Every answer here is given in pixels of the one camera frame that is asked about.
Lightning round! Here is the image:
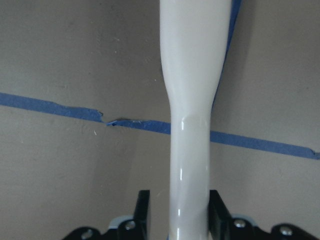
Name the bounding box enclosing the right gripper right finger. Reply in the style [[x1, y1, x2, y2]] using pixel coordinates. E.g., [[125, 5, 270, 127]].
[[208, 190, 250, 240]]

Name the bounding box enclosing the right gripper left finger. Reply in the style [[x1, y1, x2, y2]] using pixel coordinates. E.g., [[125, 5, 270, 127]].
[[117, 190, 150, 240]]

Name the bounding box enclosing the beige hand brush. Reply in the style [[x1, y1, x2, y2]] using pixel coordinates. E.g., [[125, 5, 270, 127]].
[[159, 0, 232, 240]]

